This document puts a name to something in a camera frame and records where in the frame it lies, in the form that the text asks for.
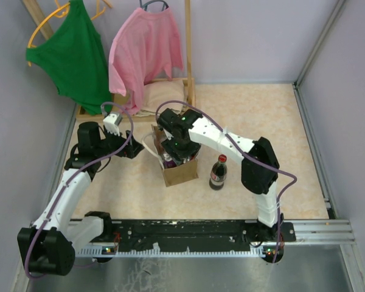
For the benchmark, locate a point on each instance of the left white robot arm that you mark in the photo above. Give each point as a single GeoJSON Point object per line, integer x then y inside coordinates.
{"type": "Point", "coordinates": [49, 246]}

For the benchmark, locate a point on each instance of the cream folded cloth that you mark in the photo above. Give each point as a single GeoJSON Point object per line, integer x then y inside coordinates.
{"type": "Point", "coordinates": [159, 92]}

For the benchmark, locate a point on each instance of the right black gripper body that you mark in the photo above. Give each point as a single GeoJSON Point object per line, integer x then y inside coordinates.
{"type": "Point", "coordinates": [180, 149]}

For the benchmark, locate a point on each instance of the pink t-shirt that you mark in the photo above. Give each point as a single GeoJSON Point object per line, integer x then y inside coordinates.
{"type": "Point", "coordinates": [146, 45]}

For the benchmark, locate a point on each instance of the brown burlap canvas bag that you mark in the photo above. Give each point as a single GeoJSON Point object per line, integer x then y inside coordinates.
{"type": "Point", "coordinates": [182, 173]}

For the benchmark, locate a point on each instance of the grey clothes hanger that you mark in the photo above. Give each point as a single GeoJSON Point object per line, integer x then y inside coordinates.
{"type": "Point", "coordinates": [153, 5]}

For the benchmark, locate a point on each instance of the wooden clothes rack frame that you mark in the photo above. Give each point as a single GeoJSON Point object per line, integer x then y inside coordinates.
{"type": "Point", "coordinates": [44, 28]}

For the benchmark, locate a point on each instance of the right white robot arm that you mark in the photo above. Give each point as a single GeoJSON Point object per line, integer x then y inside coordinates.
{"type": "Point", "coordinates": [257, 160]}

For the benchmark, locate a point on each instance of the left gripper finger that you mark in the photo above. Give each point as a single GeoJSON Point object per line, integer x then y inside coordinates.
{"type": "Point", "coordinates": [130, 138]}
{"type": "Point", "coordinates": [132, 149]}

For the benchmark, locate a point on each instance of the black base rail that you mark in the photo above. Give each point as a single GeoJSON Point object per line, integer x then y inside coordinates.
{"type": "Point", "coordinates": [193, 235]}

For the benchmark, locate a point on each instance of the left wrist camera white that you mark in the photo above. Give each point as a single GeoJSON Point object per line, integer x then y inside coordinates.
{"type": "Point", "coordinates": [111, 123]}

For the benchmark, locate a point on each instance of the purple soda can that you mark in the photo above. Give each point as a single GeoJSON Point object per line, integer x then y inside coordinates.
{"type": "Point", "coordinates": [168, 161]}

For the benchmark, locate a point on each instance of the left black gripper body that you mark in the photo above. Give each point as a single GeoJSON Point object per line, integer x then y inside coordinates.
{"type": "Point", "coordinates": [111, 143]}

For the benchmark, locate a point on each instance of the green tank top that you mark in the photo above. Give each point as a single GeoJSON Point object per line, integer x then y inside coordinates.
{"type": "Point", "coordinates": [75, 60]}

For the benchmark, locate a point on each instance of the dark cola bottle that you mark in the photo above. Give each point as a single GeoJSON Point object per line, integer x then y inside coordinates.
{"type": "Point", "coordinates": [218, 173]}

